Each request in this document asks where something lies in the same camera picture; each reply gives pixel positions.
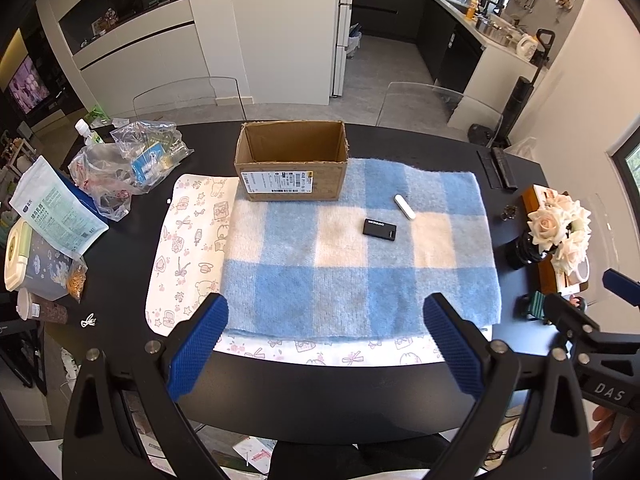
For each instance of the television screen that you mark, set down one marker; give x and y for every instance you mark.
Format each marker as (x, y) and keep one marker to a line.
(27, 85)

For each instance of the blue wipes pack beige lid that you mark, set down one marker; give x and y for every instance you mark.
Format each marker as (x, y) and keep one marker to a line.
(37, 270)

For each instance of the crumpled clear plastic bag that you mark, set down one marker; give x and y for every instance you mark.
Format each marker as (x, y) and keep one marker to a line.
(100, 185)

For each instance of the white oblong stick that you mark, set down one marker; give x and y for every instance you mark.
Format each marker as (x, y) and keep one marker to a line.
(404, 207)

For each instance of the small black device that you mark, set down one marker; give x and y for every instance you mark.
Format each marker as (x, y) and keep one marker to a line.
(379, 229)

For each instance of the blue white checked cloth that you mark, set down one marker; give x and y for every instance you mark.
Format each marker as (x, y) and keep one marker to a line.
(350, 280)

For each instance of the green capped plastic bottle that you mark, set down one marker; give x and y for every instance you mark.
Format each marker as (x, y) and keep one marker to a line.
(87, 132)

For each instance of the clear plastic bag with items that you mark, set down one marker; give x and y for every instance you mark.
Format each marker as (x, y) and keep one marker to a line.
(150, 157)

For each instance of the black desktop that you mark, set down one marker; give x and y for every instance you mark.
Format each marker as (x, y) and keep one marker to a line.
(310, 405)

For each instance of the black remote control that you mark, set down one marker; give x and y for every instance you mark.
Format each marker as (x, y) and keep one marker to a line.
(506, 167)
(489, 169)

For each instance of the black vase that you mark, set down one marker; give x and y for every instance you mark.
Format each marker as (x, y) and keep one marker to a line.
(520, 255)

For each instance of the bag of rubber bands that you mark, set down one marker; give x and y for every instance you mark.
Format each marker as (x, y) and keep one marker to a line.
(76, 282)

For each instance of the small metal trinket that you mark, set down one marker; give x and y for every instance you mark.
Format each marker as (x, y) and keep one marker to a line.
(508, 214)

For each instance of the person's right hand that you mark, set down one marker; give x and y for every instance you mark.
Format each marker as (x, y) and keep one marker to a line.
(602, 422)

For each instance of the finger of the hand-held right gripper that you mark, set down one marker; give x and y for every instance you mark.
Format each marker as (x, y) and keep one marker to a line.
(622, 286)
(567, 312)

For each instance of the white cartoon printed mat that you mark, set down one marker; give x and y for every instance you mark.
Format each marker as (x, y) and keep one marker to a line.
(192, 240)

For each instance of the cream rose bouquet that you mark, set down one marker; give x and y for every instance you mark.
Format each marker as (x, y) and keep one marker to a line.
(555, 230)

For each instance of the small white twist tie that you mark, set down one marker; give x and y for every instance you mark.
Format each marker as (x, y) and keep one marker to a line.
(89, 321)

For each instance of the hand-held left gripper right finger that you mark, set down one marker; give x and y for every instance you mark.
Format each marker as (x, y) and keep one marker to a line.
(454, 347)

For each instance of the white green pouch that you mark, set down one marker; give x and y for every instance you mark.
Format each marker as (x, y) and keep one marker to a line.
(52, 210)

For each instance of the printed paper sheet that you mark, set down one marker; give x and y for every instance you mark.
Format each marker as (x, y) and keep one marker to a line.
(255, 452)

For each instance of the brown cardboard box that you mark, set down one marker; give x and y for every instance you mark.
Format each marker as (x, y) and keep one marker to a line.
(292, 180)

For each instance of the lidded brown drink cup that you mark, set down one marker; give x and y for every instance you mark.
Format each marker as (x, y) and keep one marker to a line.
(42, 309)

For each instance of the clear acrylic chair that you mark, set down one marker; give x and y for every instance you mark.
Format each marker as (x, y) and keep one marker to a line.
(190, 95)
(435, 105)

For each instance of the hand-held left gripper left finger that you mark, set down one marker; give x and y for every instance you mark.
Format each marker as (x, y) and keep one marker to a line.
(197, 347)

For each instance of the white refrigerator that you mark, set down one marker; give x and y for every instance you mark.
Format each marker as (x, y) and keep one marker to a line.
(344, 25)

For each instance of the trash bin with bag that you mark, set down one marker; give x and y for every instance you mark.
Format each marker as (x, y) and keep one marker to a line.
(354, 40)

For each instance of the black stick vacuum cleaner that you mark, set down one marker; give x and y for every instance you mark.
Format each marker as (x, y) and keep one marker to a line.
(520, 100)

